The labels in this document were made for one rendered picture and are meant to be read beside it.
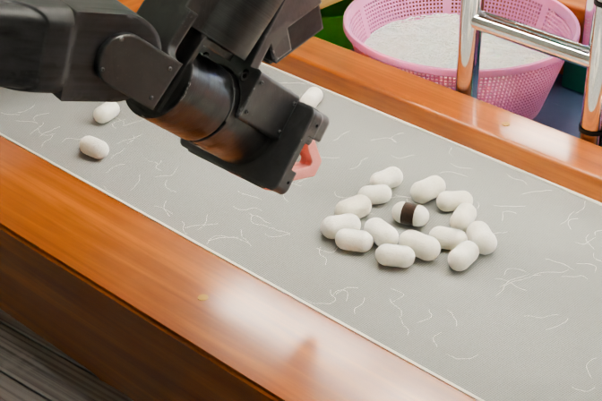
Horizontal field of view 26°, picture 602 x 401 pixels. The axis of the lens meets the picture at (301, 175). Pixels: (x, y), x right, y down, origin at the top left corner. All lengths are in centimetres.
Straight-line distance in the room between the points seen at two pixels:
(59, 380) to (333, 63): 48
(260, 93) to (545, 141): 43
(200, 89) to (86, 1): 10
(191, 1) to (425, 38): 71
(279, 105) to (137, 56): 14
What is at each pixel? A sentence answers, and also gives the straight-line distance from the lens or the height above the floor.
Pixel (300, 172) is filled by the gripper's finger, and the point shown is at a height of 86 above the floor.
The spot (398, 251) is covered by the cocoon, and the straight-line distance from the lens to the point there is 109.
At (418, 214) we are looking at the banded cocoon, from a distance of 114.
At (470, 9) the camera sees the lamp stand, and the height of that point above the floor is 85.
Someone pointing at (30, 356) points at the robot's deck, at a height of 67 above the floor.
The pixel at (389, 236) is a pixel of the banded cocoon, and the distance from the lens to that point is 111.
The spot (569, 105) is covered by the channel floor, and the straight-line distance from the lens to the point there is 153.
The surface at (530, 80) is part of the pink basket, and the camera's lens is 142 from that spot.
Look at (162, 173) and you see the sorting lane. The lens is 124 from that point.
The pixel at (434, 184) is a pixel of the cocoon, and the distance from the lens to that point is 119.
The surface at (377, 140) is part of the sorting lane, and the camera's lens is 129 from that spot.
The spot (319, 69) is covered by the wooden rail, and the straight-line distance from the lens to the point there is 139.
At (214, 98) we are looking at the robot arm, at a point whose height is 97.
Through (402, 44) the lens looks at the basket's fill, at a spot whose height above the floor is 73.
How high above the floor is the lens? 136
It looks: 30 degrees down
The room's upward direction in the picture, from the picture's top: straight up
